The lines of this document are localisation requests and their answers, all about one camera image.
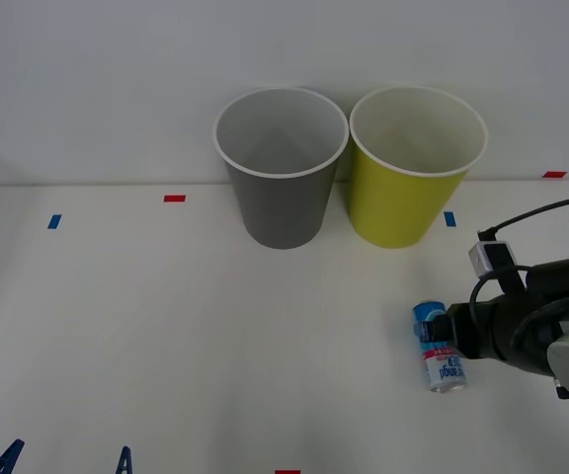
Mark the yellow-green plastic waste bin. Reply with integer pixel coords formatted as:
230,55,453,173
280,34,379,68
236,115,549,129
348,85,489,250

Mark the grey plastic waste bin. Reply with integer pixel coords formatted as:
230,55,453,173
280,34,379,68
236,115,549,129
212,86,350,251

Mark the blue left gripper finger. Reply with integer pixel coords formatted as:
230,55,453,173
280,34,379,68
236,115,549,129
115,445,134,474
0,438,26,474

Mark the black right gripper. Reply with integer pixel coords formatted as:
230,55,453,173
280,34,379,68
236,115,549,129
412,299,506,364

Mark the blue and white drink can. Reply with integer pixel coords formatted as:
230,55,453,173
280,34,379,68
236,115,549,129
411,299,468,395

